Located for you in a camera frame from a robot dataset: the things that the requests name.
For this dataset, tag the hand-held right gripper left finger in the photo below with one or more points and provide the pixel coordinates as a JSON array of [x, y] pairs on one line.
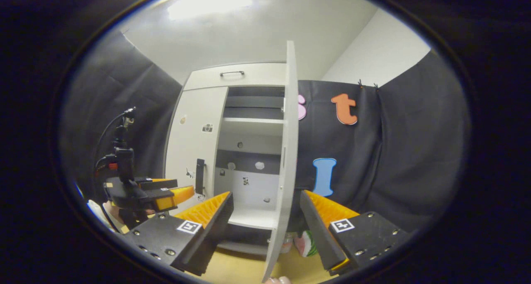
[[213, 230]]

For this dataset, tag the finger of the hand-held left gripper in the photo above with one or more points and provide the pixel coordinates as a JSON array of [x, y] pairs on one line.
[[157, 183], [170, 197]]

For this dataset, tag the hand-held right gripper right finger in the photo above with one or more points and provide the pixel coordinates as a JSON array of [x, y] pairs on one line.
[[319, 230]]

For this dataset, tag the white double-door shoe cabinet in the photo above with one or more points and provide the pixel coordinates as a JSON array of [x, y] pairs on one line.
[[257, 188]]

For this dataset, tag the white door with camera sticker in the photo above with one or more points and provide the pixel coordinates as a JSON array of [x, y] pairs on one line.
[[195, 126]]

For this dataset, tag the white door with headphones sticker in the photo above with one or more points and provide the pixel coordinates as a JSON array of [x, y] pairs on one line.
[[288, 151]]

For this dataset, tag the white cabinet shelf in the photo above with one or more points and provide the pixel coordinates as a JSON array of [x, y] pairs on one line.
[[253, 126], [253, 217]]

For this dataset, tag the white cabinet drawer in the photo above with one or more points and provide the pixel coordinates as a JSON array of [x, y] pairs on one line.
[[257, 76]]

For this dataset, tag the watermelon pattern slipper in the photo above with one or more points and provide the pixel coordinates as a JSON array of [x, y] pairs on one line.
[[306, 243]]

